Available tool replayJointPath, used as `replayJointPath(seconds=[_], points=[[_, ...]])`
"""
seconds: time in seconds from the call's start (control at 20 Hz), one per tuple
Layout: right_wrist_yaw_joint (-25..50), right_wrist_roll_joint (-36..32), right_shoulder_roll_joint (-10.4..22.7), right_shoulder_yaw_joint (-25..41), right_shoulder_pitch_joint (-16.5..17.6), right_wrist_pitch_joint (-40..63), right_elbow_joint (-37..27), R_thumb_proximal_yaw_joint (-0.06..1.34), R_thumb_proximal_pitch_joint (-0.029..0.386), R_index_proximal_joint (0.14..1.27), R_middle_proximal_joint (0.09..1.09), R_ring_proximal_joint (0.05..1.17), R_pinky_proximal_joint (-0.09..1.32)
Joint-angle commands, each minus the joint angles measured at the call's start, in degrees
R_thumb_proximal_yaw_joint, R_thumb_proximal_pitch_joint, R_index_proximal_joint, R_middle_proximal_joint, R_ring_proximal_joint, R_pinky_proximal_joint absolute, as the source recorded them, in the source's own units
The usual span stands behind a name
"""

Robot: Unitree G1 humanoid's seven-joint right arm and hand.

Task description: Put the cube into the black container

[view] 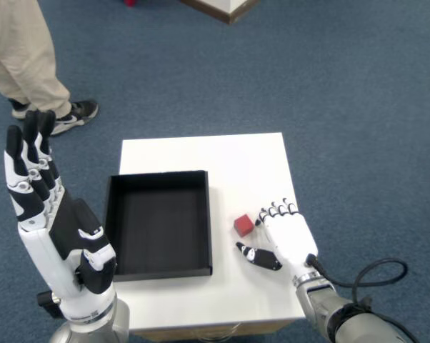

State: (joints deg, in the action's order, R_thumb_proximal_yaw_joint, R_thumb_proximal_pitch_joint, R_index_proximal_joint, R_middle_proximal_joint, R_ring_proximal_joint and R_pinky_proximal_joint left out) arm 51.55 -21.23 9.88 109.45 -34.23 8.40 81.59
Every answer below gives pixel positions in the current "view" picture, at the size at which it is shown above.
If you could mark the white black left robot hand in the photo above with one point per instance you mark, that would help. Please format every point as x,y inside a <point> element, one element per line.
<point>43,257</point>

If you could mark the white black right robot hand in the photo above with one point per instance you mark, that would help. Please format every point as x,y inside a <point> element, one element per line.
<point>290,236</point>

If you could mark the red cube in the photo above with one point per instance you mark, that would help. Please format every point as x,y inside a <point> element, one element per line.
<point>243,226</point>

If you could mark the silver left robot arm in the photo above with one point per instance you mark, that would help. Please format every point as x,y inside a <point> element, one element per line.
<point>104,328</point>

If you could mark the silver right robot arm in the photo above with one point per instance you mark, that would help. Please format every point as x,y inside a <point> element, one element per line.
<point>325,307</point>

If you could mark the black open box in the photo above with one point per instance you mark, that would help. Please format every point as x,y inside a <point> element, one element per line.
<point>161,228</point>

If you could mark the black left wrist connector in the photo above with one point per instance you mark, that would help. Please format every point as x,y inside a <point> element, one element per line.
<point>49,303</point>

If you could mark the white table with wooden base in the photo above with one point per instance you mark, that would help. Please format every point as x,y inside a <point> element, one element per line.
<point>218,296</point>

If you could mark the black white sneaker with swoosh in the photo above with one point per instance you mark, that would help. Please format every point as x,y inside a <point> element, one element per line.
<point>75,116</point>

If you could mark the beige trousers of person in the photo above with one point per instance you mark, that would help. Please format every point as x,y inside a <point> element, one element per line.
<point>18,53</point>

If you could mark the white platform with brown edge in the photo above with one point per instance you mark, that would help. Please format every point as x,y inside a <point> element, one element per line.
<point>233,10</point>

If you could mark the small red object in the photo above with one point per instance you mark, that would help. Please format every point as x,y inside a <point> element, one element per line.
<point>131,2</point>

